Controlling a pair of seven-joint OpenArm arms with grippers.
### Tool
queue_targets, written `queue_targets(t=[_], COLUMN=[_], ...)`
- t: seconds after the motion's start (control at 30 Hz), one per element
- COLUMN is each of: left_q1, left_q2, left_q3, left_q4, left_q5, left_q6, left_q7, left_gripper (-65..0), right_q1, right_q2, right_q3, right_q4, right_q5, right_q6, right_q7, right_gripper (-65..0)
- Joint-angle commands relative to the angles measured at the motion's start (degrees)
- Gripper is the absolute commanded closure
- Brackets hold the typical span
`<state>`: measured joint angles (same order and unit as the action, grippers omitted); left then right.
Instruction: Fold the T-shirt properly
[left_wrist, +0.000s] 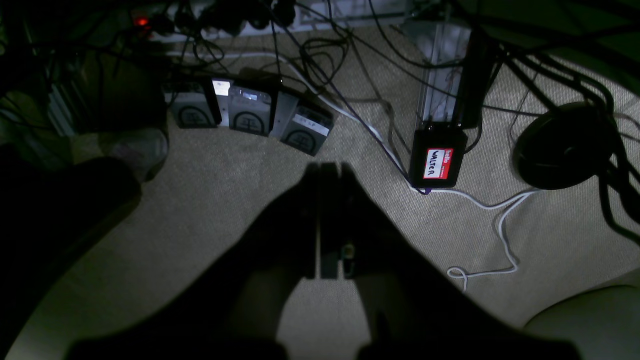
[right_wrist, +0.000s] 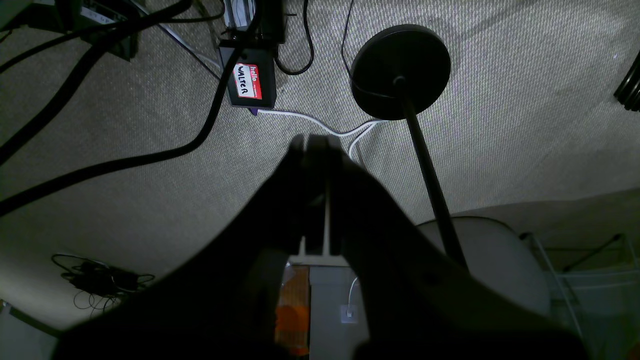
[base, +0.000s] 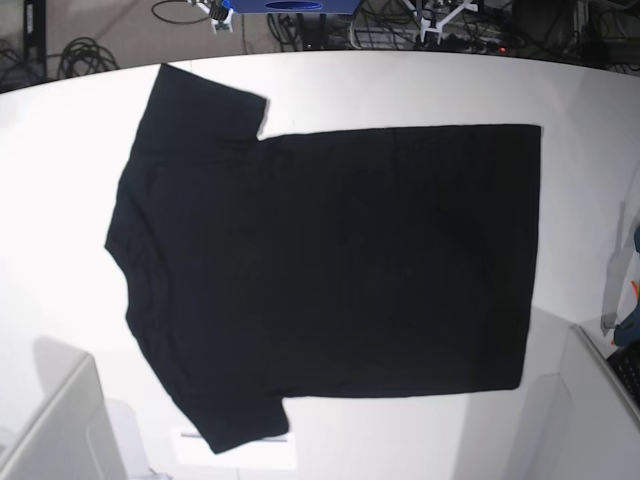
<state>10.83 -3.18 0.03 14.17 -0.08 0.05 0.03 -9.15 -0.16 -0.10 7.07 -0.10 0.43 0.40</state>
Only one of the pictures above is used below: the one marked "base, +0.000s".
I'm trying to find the black T-shirt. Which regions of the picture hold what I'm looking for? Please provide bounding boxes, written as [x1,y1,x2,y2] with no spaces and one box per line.
[105,65,542,454]

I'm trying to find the black power strip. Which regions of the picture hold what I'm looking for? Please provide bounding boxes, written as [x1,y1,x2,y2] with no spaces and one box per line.
[420,34,508,55]

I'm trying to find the white label plate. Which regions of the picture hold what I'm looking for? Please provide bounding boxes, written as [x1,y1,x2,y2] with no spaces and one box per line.
[169,424,297,469]

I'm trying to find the blue box with oval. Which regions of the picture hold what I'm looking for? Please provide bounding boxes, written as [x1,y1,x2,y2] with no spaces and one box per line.
[227,0,361,15]

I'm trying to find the white divider panel left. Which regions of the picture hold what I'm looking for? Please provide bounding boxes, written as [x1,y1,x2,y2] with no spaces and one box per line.
[1,354,127,480]

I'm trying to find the white divider panel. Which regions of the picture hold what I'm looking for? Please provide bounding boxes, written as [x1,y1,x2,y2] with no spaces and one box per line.
[554,326,639,479]
[1,354,127,480]

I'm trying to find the black keyboard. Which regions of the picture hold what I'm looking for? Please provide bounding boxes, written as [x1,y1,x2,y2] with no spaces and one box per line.
[607,348,640,404]

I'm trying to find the white divider panel right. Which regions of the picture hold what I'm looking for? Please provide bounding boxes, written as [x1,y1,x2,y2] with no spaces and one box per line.
[554,326,639,479]

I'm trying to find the coiled black cable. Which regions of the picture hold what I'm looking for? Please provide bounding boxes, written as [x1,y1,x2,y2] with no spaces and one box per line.
[57,38,120,81]

